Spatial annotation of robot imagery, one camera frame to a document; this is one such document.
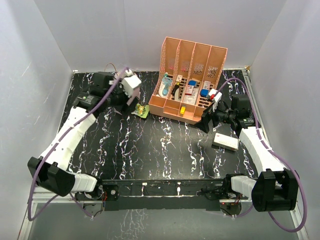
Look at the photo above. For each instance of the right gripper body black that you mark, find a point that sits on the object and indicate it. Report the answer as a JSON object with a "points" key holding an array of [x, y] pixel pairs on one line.
{"points": [[224, 115]]}

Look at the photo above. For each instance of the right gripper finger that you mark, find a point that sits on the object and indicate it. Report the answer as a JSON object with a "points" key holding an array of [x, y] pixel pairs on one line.
{"points": [[209, 113], [203, 125]]}

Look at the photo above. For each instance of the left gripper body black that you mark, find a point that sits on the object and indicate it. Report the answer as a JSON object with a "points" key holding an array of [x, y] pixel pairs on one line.
{"points": [[118, 99]]}

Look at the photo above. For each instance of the green candy packet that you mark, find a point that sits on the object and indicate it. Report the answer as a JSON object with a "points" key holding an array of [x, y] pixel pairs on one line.
{"points": [[141, 111]]}

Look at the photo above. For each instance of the pale pink paper bag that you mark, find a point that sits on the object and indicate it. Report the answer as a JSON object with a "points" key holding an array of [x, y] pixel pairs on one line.
{"points": [[115, 82]]}

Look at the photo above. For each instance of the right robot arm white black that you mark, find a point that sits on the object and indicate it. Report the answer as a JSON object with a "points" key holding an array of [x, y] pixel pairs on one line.
{"points": [[276, 188]]}

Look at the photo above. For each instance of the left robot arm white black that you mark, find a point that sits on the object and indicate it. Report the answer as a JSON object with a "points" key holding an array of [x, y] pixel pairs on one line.
{"points": [[50, 170]]}

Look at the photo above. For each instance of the blue white item pack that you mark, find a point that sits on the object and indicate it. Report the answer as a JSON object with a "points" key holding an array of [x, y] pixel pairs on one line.
{"points": [[204, 92]]}

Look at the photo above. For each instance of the white plastic packet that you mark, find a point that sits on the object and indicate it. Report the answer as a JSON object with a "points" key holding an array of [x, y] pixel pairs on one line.
{"points": [[190, 99]]}

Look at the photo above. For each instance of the small yellow box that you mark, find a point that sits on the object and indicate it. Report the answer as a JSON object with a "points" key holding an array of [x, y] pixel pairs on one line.
{"points": [[182, 110]]}

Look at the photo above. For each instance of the white rectangular box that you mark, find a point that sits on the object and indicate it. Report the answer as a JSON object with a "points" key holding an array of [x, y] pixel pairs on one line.
{"points": [[227, 142]]}

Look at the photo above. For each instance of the light blue tape dispenser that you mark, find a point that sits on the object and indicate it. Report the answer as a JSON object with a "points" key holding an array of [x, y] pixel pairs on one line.
{"points": [[165, 85]]}

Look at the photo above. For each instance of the black yellow utility knife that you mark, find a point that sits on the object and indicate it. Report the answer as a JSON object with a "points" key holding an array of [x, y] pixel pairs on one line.
{"points": [[176, 92]]}

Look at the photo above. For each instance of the orange desk file organizer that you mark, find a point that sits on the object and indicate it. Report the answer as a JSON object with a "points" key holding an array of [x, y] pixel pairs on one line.
{"points": [[185, 60]]}

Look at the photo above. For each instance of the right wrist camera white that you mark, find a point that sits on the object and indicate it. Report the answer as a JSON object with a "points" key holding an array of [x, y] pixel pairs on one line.
{"points": [[214, 96]]}

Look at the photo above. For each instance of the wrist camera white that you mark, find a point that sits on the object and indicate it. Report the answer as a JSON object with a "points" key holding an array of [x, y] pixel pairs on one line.
{"points": [[131, 83], [214, 96]]}

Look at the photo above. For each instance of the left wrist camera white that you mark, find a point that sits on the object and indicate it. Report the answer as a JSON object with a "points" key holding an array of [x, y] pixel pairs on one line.
{"points": [[131, 83]]}

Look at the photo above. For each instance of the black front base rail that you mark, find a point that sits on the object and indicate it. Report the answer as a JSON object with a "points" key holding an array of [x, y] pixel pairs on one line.
{"points": [[168, 194]]}

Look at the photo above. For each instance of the aluminium frame rail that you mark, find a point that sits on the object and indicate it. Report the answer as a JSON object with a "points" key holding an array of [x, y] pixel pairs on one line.
{"points": [[136, 209]]}

